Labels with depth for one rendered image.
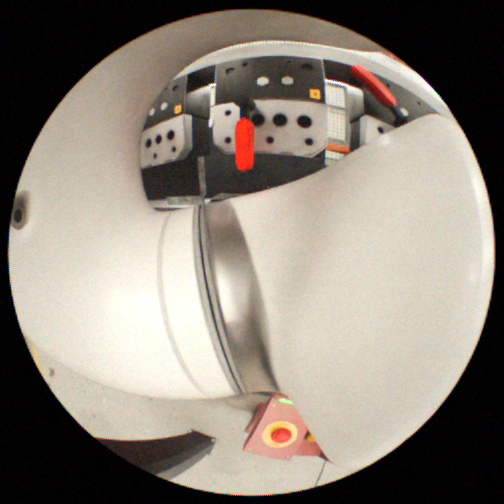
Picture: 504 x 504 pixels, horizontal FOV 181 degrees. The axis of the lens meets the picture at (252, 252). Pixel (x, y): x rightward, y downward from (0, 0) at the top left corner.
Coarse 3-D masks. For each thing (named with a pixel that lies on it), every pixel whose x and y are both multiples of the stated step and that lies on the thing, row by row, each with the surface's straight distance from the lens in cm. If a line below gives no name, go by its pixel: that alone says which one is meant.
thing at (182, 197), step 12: (168, 168) 34; (180, 168) 32; (192, 168) 31; (204, 168) 32; (168, 180) 35; (180, 180) 33; (192, 180) 31; (204, 180) 32; (168, 192) 36; (180, 192) 33; (192, 192) 32; (204, 192) 32; (168, 204) 38; (180, 204) 36; (192, 204) 34
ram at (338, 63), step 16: (240, 48) 30; (256, 48) 29; (272, 48) 29; (288, 48) 29; (304, 48) 29; (320, 48) 29; (192, 64) 33; (208, 64) 31; (336, 64) 29; (352, 64) 29; (368, 64) 30; (208, 80) 36; (336, 80) 34; (400, 80) 32; (432, 96) 37; (448, 112) 40
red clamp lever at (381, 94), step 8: (352, 72) 24; (360, 72) 23; (368, 72) 24; (360, 80) 24; (368, 80) 23; (376, 80) 23; (368, 88) 24; (376, 88) 23; (384, 88) 23; (376, 96) 24; (384, 96) 23; (392, 96) 23; (384, 104) 24; (392, 104) 23; (392, 112) 24; (400, 112) 24; (400, 120) 24; (408, 120) 23
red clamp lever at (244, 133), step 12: (240, 96) 20; (240, 108) 20; (252, 108) 21; (240, 120) 19; (240, 132) 19; (252, 132) 20; (240, 144) 19; (252, 144) 20; (240, 156) 19; (252, 156) 20; (240, 168) 19
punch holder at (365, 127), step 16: (352, 80) 31; (384, 80) 30; (352, 96) 31; (368, 96) 26; (400, 96) 30; (416, 96) 33; (352, 112) 30; (368, 112) 25; (384, 112) 26; (416, 112) 31; (432, 112) 34; (352, 128) 31; (368, 128) 24; (384, 128) 25; (352, 144) 30
